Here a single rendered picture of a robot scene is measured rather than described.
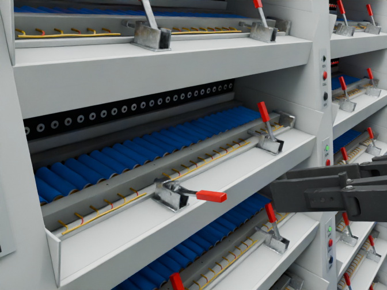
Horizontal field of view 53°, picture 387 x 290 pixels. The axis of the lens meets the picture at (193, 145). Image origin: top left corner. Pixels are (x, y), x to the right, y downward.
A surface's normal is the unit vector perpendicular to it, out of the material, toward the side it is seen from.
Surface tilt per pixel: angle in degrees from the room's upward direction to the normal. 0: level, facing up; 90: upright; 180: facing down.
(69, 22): 109
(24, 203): 90
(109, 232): 19
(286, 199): 90
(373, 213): 91
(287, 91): 90
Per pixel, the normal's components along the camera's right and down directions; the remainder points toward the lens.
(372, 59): -0.61, 0.23
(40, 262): 0.79, 0.05
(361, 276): 0.15, -0.90
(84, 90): 0.78, 0.36
